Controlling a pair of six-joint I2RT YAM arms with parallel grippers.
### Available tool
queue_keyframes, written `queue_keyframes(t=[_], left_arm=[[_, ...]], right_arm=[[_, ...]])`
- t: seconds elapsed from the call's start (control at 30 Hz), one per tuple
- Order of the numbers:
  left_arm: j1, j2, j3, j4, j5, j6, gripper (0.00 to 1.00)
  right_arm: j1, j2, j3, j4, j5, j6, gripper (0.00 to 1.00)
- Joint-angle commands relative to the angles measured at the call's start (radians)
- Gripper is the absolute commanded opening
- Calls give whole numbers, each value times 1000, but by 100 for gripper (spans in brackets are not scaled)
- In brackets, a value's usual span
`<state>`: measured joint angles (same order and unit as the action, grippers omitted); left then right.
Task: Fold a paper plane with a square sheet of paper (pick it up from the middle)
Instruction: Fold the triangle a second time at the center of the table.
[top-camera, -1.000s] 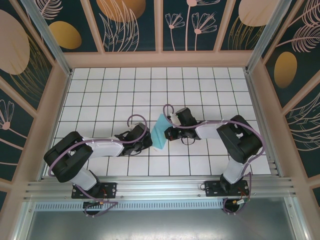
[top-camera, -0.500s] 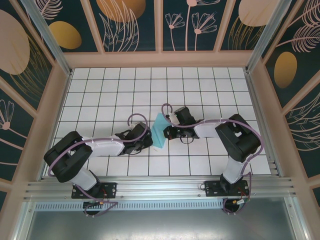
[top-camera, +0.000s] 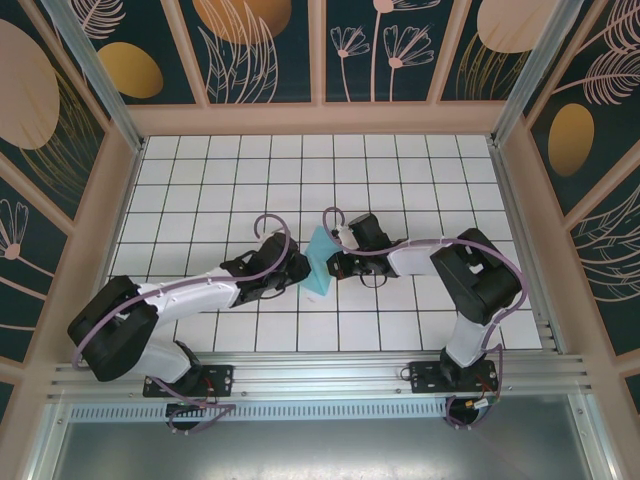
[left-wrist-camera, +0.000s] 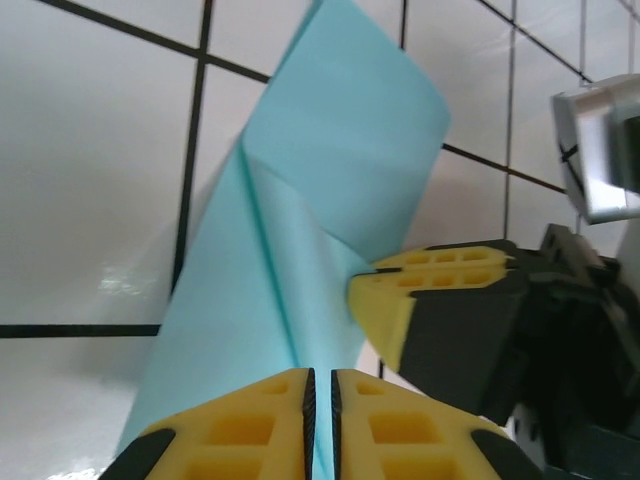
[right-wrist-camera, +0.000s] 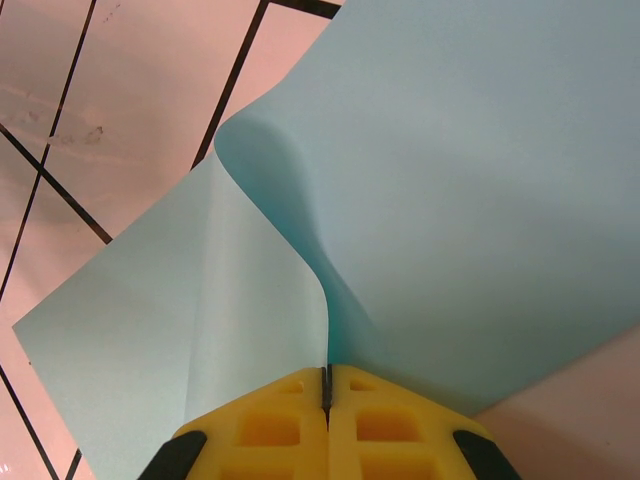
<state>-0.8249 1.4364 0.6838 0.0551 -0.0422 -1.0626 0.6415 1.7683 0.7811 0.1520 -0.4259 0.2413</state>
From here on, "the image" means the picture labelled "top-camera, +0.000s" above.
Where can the light blue paper sheet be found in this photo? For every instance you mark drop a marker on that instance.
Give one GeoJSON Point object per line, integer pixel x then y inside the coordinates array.
{"type": "Point", "coordinates": [317, 245]}

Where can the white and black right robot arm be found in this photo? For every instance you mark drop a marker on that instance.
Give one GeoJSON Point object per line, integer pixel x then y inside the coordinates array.
{"type": "Point", "coordinates": [415, 260]}

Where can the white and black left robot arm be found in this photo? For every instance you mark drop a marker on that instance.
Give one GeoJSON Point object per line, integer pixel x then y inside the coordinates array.
{"type": "Point", "coordinates": [190, 300]}

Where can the grey metal sheet panel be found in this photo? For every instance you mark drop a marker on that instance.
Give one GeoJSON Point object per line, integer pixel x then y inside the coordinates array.
{"type": "Point", "coordinates": [320, 450]}

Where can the long aluminium mounting rail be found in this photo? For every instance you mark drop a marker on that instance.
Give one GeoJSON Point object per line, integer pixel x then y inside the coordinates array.
{"type": "Point", "coordinates": [320, 375]}

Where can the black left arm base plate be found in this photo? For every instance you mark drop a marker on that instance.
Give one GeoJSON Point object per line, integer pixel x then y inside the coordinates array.
{"type": "Point", "coordinates": [220, 380]}

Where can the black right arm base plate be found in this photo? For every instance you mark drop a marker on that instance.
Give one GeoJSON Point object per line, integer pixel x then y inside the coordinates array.
{"type": "Point", "coordinates": [425, 380]}

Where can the aluminium table side rail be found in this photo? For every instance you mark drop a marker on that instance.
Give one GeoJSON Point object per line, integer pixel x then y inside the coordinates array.
{"type": "Point", "coordinates": [547, 325]}
{"type": "Point", "coordinates": [131, 170]}

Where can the aluminium frame post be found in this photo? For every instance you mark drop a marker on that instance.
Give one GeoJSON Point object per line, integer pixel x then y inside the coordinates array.
{"type": "Point", "coordinates": [544, 70]}
{"type": "Point", "coordinates": [97, 70]}

